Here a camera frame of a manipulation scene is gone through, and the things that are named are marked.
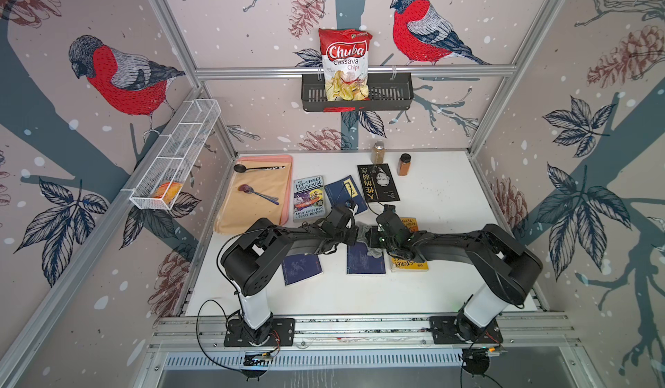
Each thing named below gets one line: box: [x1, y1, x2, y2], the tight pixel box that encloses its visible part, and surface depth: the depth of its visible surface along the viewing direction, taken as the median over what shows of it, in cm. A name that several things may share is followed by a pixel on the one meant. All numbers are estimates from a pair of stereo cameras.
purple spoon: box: [237, 183, 280, 206], surface depth 109 cm
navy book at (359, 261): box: [346, 241, 387, 275], surface depth 87 cm
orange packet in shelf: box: [153, 181, 183, 206], surface depth 68 cm
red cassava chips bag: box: [318, 27, 373, 113], surface depth 85 cm
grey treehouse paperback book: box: [292, 174, 326, 223], surface depth 105 cm
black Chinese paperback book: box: [356, 162, 401, 203], surface depth 109 cm
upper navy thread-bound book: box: [323, 174, 369, 215], surface depth 108 cm
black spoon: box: [232, 163, 286, 174], surface depth 116 cm
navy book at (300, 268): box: [281, 252, 323, 287], surface depth 87 cm
